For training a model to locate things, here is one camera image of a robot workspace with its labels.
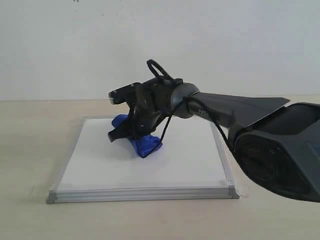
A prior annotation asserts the white whiteboard aluminium frame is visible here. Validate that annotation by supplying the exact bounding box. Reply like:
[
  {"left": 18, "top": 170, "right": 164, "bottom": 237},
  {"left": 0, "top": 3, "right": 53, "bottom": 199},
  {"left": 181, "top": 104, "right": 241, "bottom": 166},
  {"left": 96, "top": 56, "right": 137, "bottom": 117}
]
[{"left": 46, "top": 117, "right": 240, "bottom": 204}]

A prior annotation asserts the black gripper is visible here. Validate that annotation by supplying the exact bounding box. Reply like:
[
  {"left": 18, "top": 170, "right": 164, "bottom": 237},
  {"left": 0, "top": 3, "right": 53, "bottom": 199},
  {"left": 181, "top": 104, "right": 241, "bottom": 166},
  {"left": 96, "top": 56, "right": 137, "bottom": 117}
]
[{"left": 108, "top": 105, "right": 168, "bottom": 143}]

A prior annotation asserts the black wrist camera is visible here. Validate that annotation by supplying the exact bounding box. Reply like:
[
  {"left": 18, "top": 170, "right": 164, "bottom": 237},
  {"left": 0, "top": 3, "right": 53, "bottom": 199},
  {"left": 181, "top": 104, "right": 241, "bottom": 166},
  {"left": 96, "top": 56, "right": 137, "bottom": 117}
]
[{"left": 108, "top": 82, "right": 141, "bottom": 106}]

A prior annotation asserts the blue cloth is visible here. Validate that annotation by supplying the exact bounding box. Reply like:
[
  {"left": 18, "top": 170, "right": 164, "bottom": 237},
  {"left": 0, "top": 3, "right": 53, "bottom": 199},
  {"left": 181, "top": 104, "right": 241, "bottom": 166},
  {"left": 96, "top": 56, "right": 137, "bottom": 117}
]
[{"left": 111, "top": 114, "right": 163, "bottom": 159}]

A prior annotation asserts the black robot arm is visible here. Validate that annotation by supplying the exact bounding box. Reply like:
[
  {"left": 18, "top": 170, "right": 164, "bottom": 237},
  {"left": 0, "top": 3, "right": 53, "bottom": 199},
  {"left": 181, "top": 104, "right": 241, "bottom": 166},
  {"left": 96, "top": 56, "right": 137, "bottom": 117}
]
[{"left": 108, "top": 79, "right": 320, "bottom": 202}]

